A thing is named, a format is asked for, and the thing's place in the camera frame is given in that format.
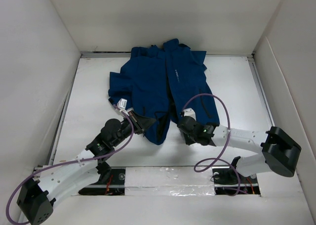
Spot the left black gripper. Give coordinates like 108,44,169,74
111,110,155,147

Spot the blue zip-up jacket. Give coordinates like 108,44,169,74
108,39,220,145

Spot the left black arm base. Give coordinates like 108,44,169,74
78,167,126,196

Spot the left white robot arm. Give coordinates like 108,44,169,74
17,110,156,225

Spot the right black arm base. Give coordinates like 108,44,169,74
210,165,260,196

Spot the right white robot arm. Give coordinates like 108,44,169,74
177,116,301,182

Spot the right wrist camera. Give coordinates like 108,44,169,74
181,108,196,120

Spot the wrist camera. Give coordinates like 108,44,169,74
117,98,127,110
181,108,196,120

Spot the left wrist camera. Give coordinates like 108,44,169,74
117,98,127,110

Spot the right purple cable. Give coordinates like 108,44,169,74
182,93,249,195

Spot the purple cable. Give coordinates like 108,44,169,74
182,93,249,195
5,105,135,223

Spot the silver aluminium rail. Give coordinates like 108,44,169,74
247,55,275,127

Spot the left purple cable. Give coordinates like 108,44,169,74
5,105,135,223

